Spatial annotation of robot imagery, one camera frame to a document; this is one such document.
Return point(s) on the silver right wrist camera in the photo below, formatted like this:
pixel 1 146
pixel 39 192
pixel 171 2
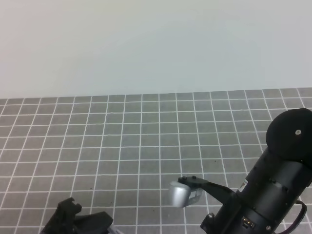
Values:
pixel 182 195

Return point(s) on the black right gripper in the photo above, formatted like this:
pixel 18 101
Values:
pixel 247 212

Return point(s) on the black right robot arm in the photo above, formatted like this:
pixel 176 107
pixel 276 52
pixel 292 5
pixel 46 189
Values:
pixel 274 183

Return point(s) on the grey grid tablecloth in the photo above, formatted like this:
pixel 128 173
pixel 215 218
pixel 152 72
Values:
pixel 119 153

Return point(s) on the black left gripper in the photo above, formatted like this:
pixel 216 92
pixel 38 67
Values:
pixel 66 220

